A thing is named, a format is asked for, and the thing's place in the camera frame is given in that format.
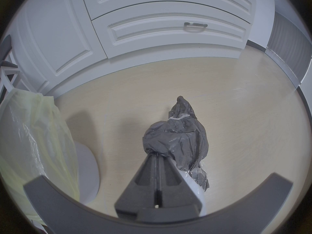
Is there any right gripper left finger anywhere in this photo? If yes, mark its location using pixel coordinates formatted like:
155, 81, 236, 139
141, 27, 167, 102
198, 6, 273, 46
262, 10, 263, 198
114, 155, 158, 217

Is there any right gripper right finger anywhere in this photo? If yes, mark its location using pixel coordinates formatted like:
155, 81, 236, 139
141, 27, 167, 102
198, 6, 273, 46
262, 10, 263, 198
157, 156, 203, 214

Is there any black plastic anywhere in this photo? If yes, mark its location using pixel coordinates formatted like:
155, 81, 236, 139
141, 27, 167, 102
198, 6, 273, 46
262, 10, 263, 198
142, 96, 210, 193

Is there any yellow plastic bag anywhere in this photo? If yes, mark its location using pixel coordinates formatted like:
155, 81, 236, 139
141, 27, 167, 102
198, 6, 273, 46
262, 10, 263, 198
0, 88, 81, 228

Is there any grey trash bin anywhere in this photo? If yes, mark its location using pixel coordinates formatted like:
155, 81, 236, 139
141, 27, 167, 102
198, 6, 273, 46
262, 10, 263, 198
0, 92, 100, 204

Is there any white wardrobe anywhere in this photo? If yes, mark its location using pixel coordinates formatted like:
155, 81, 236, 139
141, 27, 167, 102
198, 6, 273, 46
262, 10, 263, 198
7, 0, 276, 97

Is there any grey curtain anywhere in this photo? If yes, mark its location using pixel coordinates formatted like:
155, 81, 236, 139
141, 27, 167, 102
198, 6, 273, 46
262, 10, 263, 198
266, 10, 312, 85

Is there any grey and white chair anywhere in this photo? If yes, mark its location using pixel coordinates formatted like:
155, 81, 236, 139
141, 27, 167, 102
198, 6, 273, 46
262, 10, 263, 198
0, 34, 31, 99

